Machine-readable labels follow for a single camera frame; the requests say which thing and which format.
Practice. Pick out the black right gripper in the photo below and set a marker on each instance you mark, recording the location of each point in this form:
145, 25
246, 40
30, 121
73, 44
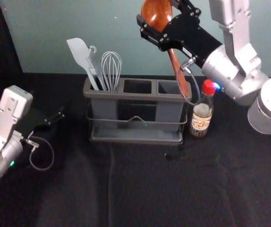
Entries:
189, 35

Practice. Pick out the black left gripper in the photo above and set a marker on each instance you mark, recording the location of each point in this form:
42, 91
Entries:
32, 119

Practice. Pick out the brown wooden spoon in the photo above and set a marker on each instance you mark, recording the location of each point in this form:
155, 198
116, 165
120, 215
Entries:
154, 11

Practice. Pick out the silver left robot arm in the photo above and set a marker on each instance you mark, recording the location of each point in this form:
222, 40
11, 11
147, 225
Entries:
5, 132

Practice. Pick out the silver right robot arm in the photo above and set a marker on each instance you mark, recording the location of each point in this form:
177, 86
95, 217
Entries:
241, 71

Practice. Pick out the grey utensil rack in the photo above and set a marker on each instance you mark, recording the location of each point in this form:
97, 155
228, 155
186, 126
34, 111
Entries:
104, 106

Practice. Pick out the grey plastic fork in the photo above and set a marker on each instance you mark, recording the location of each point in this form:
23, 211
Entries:
95, 68

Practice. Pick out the grey plastic spatula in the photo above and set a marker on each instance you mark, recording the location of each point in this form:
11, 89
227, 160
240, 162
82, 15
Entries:
77, 49

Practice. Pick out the grey drip tray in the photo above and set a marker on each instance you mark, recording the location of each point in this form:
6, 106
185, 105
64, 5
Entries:
135, 137

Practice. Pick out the glass bottle with red cap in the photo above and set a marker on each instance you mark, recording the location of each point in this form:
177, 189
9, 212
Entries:
201, 116

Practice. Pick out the black table cloth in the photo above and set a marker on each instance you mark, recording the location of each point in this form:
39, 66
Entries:
135, 189

